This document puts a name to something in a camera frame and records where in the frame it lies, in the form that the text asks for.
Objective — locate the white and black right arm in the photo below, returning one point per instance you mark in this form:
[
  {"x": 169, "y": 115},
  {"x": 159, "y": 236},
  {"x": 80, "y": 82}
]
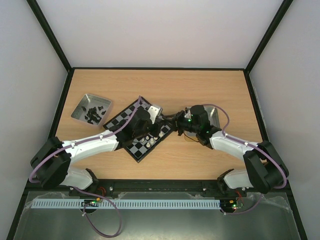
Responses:
[{"x": 264, "y": 168}]

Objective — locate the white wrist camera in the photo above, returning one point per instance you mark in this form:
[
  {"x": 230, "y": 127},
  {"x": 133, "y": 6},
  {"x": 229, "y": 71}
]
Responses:
[
  {"x": 154, "y": 112},
  {"x": 187, "y": 113}
]

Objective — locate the silver metal tin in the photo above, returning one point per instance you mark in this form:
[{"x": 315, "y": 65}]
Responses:
[{"x": 88, "y": 101}]

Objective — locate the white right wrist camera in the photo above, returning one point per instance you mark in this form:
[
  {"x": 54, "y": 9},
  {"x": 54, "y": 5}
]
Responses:
[{"x": 187, "y": 113}]

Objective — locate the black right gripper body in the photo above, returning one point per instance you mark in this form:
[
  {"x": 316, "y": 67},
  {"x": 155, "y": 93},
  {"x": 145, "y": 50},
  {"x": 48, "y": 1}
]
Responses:
[{"x": 179, "y": 122}]

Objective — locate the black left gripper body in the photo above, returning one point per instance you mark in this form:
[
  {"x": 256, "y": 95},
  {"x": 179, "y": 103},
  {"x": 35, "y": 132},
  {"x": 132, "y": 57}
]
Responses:
[{"x": 155, "y": 132}]

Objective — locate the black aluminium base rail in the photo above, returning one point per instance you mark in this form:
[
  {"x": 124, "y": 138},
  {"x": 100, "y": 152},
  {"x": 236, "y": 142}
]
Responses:
[{"x": 205, "y": 188}]

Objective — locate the gold-rimmed metal tin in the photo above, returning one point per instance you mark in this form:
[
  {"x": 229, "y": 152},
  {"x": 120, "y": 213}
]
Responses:
[{"x": 213, "y": 117}]

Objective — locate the light blue slotted cable duct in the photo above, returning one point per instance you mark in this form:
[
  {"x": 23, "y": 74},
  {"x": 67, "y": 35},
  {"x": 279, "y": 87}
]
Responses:
[{"x": 129, "y": 204}]

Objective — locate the black and white chessboard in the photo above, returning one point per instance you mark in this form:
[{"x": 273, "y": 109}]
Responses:
[{"x": 136, "y": 149}]

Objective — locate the pile of black chess pieces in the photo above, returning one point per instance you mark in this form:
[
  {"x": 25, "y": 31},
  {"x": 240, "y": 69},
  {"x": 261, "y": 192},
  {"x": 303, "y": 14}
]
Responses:
[{"x": 93, "y": 115}]

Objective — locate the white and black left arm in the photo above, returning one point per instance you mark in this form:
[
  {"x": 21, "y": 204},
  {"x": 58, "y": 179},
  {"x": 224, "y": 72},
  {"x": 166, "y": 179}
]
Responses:
[{"x": 52, "y": 165}]

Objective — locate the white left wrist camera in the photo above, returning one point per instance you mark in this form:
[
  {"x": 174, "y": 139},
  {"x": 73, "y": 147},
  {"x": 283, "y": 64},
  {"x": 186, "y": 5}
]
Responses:
[{"x": 154, "y": 112}]

